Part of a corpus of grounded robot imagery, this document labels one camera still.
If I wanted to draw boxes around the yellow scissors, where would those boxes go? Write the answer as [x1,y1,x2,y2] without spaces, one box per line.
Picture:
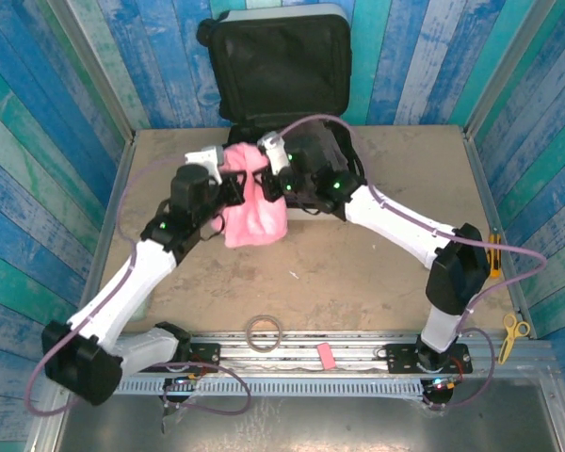
[498,311,532,364]

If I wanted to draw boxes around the white hard-shell suitcase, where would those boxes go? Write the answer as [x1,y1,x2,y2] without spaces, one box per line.
[197,3,366,222]

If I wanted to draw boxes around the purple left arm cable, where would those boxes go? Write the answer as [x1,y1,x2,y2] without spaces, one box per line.
[24,154,253,418]

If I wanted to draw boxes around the aluminium mounting rail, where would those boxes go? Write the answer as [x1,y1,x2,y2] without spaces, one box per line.
[51,329,555,378]

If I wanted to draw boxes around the pink eraser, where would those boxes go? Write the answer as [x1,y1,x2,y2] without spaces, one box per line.
[316,343,338,373]

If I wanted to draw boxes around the white slotted cable duct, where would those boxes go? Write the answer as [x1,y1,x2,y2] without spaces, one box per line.
[70,379,428,401]

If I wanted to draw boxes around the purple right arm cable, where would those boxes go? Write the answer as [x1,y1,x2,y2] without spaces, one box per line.
[267,114,549,412]

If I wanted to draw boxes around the pink towel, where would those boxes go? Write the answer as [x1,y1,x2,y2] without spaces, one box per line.
[220,142,289,250]

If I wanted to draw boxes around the small circuit board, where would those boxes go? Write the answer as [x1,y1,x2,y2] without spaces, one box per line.
[167,374,203,392]
[426,375,460,393]

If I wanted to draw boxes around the tape roll ring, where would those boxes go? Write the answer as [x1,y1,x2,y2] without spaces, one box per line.
[244,314,283,354]

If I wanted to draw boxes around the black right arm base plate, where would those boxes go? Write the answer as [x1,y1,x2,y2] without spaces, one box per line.
[384,342,473,376]

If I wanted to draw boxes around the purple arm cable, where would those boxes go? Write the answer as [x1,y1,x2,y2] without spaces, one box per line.
[24,154,253,418]
[267,114,549,412]

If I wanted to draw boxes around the yellow utility knife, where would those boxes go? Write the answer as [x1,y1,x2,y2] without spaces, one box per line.
[487,233,503,280]

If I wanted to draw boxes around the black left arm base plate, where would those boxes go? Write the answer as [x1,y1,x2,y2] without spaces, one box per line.
[137,342,222,374]

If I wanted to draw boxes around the aluminium corner post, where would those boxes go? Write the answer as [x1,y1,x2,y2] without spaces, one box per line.
[463,0,559,140]
[46,0,137,142]

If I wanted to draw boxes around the steel sheet tray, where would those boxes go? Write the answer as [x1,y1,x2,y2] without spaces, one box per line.
[56,394,564,448]

